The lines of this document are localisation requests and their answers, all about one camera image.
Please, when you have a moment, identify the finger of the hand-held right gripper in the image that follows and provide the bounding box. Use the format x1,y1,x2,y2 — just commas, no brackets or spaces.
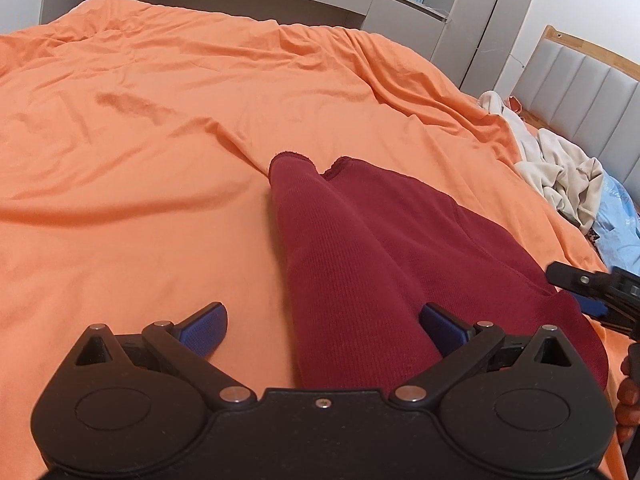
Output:
545,261,615,297
574,292,610,319

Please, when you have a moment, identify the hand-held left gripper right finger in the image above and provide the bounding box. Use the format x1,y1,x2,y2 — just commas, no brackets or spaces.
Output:
389,302,577,409

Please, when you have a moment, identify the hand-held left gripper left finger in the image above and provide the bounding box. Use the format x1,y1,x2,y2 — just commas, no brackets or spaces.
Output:
74,301,258,409

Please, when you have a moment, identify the dark red knit garment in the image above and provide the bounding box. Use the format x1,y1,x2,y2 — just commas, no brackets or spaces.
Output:
268,151,609,391

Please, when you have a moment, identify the person's right hand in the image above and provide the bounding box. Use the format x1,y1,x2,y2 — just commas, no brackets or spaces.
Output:
615,342,640,445

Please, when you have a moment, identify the light blue printed cloth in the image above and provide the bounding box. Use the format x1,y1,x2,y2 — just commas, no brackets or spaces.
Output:
582,169,640,277

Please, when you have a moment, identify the cream crumpled cloth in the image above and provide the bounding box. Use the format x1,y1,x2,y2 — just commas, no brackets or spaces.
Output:
476,90,607,235

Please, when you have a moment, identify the orange bed sheet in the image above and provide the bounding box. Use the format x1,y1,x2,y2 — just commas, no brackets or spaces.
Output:
0,0,608,461

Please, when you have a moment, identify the grey padded wooden headboard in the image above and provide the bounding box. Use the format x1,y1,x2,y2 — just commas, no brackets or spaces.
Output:
509,25,640,196

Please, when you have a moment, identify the grey wall cabinet unit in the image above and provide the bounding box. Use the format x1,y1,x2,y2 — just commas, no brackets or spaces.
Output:
40,0,547,92

